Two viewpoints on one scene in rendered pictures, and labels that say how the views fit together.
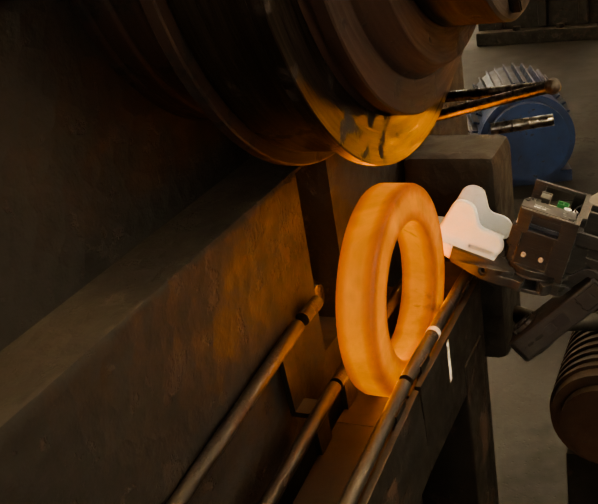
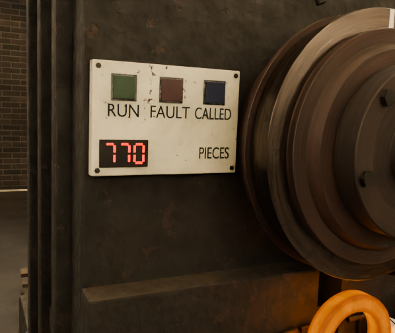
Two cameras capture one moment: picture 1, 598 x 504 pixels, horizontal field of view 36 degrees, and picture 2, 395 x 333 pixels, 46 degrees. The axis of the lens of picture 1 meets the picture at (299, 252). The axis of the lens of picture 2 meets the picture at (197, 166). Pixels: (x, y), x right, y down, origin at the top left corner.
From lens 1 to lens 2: 36 cm
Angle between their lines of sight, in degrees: 38
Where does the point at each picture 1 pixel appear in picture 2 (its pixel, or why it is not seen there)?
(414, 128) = (366, 270)
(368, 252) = (328, 312)
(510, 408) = not seen: outside the picture
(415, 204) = (370, 306)
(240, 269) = (271, 293)
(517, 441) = not seen: outside the picture
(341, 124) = (308, 252)
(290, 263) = (303, 304)
